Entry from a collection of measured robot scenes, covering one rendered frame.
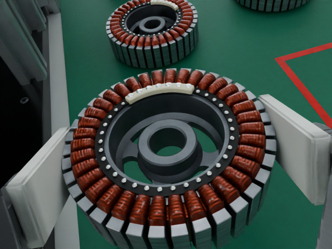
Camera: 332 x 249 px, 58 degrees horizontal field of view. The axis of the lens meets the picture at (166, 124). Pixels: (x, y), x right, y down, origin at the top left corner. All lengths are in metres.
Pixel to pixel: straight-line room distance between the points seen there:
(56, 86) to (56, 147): 0.23
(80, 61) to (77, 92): 0.05
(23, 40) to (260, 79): 0.25
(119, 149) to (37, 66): 0.20
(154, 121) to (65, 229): 0.13
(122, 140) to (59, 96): 0.20
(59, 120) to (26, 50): 0.08
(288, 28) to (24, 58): 0.31
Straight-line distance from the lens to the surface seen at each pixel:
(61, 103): 0.36
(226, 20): 0.43
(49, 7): 0.53
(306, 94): 0.34
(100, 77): 0.37
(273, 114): 0.16
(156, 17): 0.40
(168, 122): 0.17
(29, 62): 0.35
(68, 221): 0.28
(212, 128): 0.18
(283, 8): 0.44
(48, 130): 0.33
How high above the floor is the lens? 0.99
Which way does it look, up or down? 52 degrees down
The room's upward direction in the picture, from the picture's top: 11 degrees counter-clockwise
